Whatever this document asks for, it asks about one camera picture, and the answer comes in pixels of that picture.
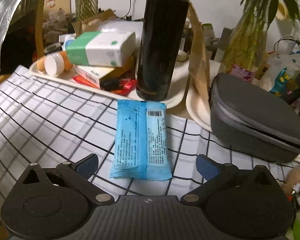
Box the blue wet wipes packet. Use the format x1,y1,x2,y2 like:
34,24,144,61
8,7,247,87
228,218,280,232
109,99,172,181

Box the tan egg-shaped sponge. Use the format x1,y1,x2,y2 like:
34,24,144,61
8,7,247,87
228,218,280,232
36,56,49,72

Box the green white tissue box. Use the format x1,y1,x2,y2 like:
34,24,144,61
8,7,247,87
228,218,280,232
65,31,137,68

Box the white oval tray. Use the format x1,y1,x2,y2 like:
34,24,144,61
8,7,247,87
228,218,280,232
185,79,213,132

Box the red white flat box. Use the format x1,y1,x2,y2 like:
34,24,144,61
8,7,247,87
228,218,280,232
75,65,126,88

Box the white rectangular tray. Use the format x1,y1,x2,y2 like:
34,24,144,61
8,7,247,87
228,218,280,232
29,57,190,110

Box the crumpled brown paper bag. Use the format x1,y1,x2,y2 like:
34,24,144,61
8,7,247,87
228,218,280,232
72,9,118,38

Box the white blue tube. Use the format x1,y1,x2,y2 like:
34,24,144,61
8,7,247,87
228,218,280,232
62,35,77,52

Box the grey zip case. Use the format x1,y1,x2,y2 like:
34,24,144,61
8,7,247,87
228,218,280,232
209,72,300,164

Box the colourful printed bag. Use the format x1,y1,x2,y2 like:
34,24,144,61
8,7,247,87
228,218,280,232
268,66,297,97

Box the beige bottle with white cap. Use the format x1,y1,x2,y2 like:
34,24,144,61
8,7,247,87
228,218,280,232
44,51,75,77

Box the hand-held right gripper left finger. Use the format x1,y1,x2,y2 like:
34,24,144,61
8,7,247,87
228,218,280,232
22,154,115,206

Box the black tape roll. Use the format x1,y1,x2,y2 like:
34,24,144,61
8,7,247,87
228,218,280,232
43,42,63,54

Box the black thermos bottle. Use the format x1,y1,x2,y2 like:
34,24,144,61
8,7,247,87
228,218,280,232
135,0,200,101

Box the silver foil bag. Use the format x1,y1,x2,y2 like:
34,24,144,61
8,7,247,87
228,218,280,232
0,0,35,72

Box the white plastic bag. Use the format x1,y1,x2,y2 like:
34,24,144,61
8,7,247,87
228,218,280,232
94,19,145,35

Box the tall brown paper bag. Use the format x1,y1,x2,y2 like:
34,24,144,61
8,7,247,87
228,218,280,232
186,2,212,106

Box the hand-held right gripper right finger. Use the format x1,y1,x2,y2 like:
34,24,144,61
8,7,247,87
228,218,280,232
180,154,278,205

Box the green snack packets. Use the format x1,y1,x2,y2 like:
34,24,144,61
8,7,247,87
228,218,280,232
292,209,300,240

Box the red snack packet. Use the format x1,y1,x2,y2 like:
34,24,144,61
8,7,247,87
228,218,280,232
72,76,137,96

